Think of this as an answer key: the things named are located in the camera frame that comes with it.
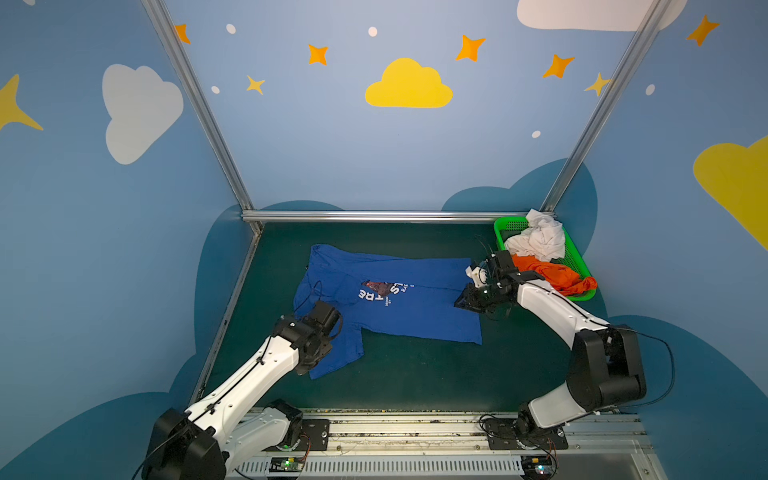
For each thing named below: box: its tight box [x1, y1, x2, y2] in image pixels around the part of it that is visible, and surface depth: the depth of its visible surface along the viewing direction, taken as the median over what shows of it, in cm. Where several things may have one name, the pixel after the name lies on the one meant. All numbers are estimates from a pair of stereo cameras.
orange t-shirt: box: [512, 254, 598, 296], surface depth 96 cm
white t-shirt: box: [504, 209, 566, 262], surface depth 107 cm
